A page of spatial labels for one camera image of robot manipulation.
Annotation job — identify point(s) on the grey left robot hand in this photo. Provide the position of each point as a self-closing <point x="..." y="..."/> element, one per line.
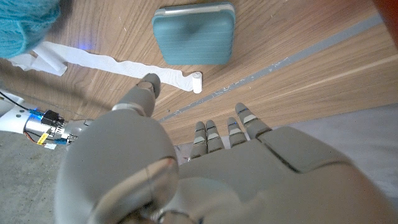
<point x="217" y="186"/>

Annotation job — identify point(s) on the red plastic cup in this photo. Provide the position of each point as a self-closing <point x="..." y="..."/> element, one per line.
<point x="388" y="18"/>

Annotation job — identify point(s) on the teal yarn skein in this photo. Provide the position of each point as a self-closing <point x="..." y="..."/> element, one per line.
<point x="25" y="25"/>

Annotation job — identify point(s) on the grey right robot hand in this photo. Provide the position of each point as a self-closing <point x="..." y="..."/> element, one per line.
<point x="74" y="129"/>

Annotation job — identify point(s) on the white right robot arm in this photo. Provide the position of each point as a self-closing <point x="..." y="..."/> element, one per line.
<point x="12" y="118"/>

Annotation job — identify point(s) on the white bandage strip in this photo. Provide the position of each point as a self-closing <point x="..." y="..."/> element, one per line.
<point x="102" y="62"/>

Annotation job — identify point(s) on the teal ribbed case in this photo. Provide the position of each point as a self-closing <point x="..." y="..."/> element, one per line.
<point x="194" y="35"/>

